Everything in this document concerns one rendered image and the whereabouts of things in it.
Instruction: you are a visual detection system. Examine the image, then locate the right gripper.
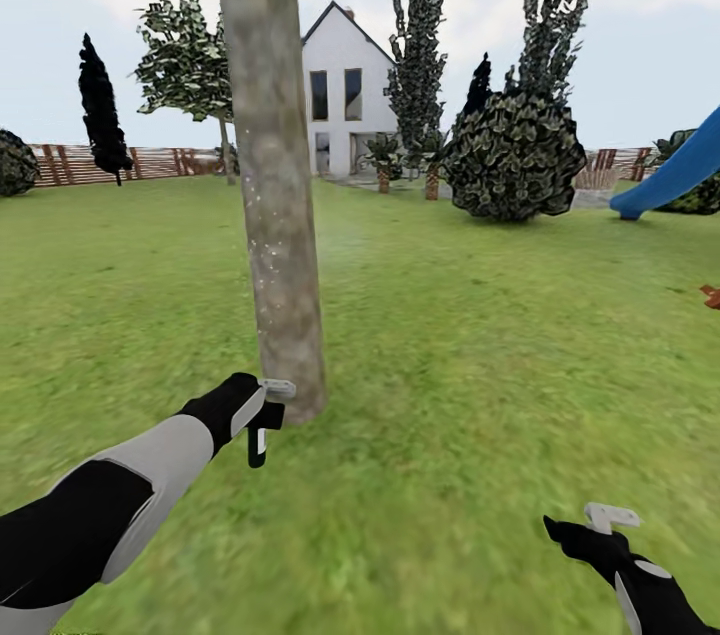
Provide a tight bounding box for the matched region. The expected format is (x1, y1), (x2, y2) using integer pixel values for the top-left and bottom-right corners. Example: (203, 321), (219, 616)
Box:
(543, 515), (629, 573)

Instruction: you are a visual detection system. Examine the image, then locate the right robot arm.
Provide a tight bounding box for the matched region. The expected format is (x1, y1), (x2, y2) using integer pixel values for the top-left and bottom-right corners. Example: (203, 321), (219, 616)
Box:
(543, 502), (720, 635)

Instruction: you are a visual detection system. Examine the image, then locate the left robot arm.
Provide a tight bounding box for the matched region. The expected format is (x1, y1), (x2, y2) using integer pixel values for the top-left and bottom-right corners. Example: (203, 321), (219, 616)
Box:
(0, 376), (296, 635)

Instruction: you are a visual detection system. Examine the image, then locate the pesticide atomizer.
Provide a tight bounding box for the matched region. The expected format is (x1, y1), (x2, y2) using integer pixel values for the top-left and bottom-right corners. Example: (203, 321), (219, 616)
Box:
(248, 428), (267, 468)

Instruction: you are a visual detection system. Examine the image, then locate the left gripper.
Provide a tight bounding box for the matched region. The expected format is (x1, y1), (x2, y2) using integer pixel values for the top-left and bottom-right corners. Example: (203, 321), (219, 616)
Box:
(246, 400), (285, 430)

